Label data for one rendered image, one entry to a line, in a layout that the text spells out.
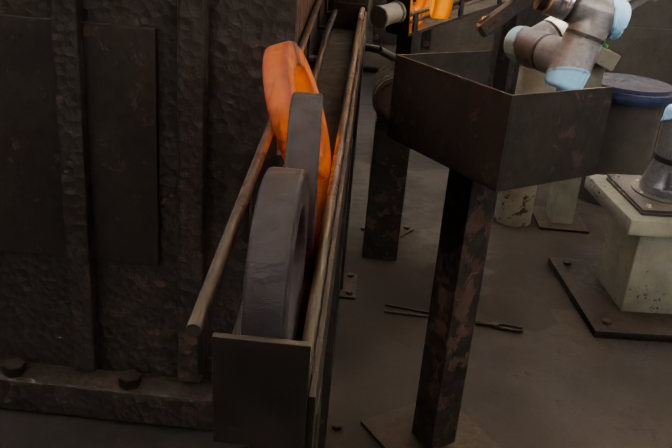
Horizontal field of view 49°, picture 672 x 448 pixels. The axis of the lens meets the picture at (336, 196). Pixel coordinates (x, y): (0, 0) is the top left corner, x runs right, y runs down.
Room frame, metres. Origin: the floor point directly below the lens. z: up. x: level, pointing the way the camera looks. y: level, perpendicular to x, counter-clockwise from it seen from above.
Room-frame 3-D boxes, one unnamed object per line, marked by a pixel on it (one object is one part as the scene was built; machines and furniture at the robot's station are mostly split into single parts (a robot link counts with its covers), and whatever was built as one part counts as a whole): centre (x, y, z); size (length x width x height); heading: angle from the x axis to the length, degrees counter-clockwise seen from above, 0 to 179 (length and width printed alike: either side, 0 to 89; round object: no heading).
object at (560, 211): (2.31, -0.75, 0.31); 0.24 x 0.16 x 0.62; 178
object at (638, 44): (4.06, -1.36, 0.39); 1.03 x 0.83 x 0.77; 103
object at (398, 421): (1.12, -0.23, 0.36); 0.26 x 0.20 x 0.72; 33
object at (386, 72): (1.97, -0.14, 0.27); 0.22 x 0.13 x 0.53; 178
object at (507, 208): (2.27, -0.59, 0.26); 0.12 x 0.12 x 0.52
